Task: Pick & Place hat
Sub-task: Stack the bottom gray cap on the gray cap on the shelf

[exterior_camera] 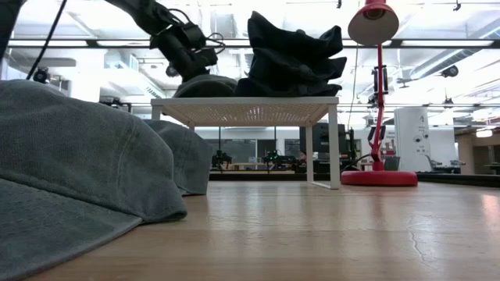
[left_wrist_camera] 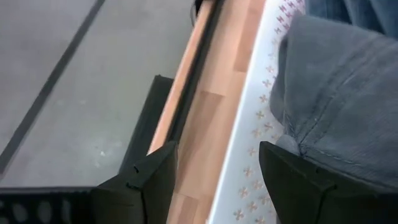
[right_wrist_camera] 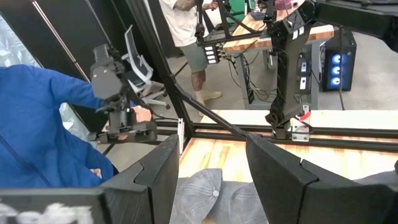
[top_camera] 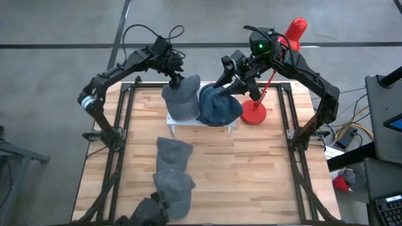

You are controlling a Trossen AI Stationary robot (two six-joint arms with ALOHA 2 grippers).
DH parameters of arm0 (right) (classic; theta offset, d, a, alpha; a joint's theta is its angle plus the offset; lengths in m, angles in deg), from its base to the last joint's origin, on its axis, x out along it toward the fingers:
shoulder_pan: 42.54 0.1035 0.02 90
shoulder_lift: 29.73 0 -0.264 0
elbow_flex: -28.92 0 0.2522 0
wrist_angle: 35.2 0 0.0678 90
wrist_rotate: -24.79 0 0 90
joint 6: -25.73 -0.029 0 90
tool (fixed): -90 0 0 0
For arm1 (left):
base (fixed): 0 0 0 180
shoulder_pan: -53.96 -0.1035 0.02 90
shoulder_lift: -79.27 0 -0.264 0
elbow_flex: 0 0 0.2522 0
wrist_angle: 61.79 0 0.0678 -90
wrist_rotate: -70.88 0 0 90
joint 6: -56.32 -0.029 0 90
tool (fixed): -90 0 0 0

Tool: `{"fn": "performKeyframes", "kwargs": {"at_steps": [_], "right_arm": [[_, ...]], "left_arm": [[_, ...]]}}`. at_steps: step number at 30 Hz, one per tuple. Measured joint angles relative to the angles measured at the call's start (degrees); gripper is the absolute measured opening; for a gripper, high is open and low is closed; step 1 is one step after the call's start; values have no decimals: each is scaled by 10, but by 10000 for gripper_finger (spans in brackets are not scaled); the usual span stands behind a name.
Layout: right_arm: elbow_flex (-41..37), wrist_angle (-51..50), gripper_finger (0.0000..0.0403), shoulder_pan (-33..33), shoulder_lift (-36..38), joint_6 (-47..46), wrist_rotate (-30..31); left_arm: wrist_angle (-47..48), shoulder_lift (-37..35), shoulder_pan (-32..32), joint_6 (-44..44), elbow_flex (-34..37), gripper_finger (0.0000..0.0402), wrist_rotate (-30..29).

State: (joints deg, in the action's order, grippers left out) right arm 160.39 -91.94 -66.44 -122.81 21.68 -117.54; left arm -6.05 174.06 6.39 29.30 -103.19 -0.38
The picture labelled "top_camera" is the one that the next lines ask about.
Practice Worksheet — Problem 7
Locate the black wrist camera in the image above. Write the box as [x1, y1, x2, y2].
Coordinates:
[153, 36, 173, 57]
[231, 49, 247, 63]

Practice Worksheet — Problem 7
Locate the red cloth item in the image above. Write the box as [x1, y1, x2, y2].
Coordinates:
[332, 174, 350, 193]

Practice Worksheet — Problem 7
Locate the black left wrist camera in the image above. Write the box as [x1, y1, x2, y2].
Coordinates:
[153, 36, 173, 57]

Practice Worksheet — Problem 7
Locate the black bulky object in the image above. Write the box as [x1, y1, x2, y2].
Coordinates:
[114, 190, 171, 226]

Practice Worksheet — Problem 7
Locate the grey cloth item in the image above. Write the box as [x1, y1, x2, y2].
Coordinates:
[342, 168, 357, 186]

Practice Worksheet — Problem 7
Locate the black power adapter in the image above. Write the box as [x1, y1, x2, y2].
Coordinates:
[334, 126, 359, 150]

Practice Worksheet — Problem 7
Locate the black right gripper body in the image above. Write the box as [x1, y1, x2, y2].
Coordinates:
[221, 55, 268, 102]

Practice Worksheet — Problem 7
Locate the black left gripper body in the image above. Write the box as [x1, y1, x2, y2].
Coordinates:
[156, 51, 186, 77]

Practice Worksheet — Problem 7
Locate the grey metal stand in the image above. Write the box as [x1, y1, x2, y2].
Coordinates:
[0, 125, 51, 226]

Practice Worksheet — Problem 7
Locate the black pole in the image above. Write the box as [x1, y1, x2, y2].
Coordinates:
[378, 65, 402, 89]

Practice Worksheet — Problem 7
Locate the black beam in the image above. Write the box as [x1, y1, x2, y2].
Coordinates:
[326, 141, 378, 172]

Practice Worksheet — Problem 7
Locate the black tablet blue screen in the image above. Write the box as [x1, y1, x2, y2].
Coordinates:
[383, 112, 402, 132]

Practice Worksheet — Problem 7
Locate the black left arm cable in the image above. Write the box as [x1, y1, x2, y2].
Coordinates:
[121, 24, 185, 60]

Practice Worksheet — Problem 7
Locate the grey baseball cap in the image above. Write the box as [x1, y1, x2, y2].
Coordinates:
[153, 169, 196, 220]
[161, 74, 202, 122]
[156, 136, 194, 173]

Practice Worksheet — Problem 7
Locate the white perforated metal shelf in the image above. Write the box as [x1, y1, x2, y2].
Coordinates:
[166, 83, 237, 137]

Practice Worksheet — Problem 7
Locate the yellow floor cable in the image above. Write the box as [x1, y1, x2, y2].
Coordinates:
[334, 105, 374, 142]

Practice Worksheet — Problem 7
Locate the black aluminium table frame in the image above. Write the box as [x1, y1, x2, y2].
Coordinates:
[71, 80, 343, 226]

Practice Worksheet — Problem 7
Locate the white paper sheet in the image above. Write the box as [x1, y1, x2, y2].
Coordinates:
[323, 146, 345, 159]

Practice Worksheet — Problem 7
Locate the red desk lamp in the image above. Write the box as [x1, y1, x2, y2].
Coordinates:
[239, 17, 308, 126]

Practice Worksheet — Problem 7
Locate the grey side desk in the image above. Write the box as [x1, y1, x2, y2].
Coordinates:
[364, 74, 402, 164]

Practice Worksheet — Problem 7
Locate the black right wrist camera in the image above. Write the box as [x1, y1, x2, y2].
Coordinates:
[231, 49, 247, 63]

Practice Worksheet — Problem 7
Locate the grey floor cable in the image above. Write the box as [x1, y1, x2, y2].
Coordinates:
[340, 87, 367, 95]

